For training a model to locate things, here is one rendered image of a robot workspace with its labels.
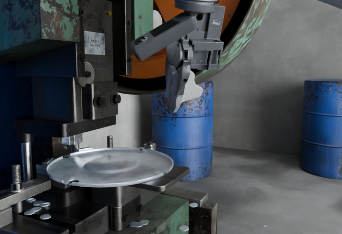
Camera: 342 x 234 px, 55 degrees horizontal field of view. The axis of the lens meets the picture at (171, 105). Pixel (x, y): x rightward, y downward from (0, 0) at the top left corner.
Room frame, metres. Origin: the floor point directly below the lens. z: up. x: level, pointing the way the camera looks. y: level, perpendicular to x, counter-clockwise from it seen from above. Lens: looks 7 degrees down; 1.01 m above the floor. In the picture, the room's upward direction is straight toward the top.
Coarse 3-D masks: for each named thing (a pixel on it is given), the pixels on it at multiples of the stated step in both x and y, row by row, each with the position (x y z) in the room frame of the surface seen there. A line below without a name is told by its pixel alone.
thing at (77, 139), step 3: (75, 135) 0.79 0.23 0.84; (78, 135) 0.80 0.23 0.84; (81, 135) 0.81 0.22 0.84; (63, 138) 0.79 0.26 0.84; (66, 138) 0.78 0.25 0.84; (69, 138) 0.78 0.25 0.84; (72, 138) 0.79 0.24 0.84; (75, 138) 0.79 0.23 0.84; (78, 138) 0.80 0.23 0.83; (81, 138) 0.81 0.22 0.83; (63, 141) 0.79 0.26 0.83; (66, 141) 0.78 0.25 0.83; (69, 141) 0.78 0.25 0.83; (72, 141) 0.79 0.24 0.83; (75, 141) 0.79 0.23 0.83; (78, 141) 0.80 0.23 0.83; (81, 141) 0.81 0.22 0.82; (66, 144) 0.78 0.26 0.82; (69, 144) 0.78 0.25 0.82
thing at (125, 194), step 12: (180, 168) 0.73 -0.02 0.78; (156, 180) 0.65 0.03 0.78; (168, 180) 0.65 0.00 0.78; (96, 192) 0.71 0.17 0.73; (108, 192) 0.70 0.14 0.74; (120, 192) 0.69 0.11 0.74; (132, 192) 0.73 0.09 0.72; (108, 204) 0.70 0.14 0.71; (120, 204) 0.69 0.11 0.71; (132, 204) 0.73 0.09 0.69; (120, 216) 0.69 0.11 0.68; (132, 216) 0.73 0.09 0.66; (120, 228) 0.69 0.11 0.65
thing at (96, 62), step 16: (96, 0) 0.78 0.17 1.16; (96, 16) 0.78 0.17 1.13; (96, 32) 0.78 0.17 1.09; (96, 48) 0.77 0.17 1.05; (112, 48) 0.83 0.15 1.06; (96, 64) 0.77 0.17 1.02; (112, 64) 0.83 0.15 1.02; (32, 80) 0.76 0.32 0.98; (48, 80) 0.74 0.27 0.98; (64, 80) 0.72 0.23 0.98; (80, 80) 0.71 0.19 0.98; (96, 80) 0.77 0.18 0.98; (112, 80) 0.83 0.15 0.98; (48, 96) 0.74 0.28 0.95; (64, 96) 0.72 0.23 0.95; (80, 96) 0.72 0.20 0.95; (96, 96) 0.72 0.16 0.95; (112, 96) 0.78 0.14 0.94; (48, 112) 0.74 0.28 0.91; (64, 112) 0.72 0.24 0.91; (80, 112) 0.72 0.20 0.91; (96, 112) 0.73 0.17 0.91; (112, 112) 0.78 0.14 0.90
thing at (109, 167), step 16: (64, 160) 0.79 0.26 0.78; (80, 160) 0.79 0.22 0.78; (96, 160) 0.77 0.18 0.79; (112, 160) 0.77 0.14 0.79; (128, 160) 0.77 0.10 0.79; (144, 160) 0.79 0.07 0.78; (160, 160) 0.79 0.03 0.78; (64, 176) 0.67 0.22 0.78; (80, 176) 0.67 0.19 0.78; (96, 176) 0.67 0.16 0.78; (112, 176) 0.67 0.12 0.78; (128, 176) 0.67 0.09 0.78; (144, 176) 0.67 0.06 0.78; (160, 176) 0.67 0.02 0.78
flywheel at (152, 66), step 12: (156, 0) 1.12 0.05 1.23; (168, 0) 1.10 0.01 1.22; (228, 0) 0.97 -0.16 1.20; (240, 0) 0.96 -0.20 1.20; (168, 12) 1.10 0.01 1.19; (180, 12) 1.08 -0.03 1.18; (228, 12) 0.97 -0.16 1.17; (240, 12) 1.00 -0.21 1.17; (228, 24) 0.97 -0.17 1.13; (228, 36) 1.04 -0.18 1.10; (144, 60) 1.10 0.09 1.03; (156, 60) 1.08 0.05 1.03; (132, 72) 1.12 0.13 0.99; (144, 72) 1.10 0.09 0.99; (156, 72) 1.08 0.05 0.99
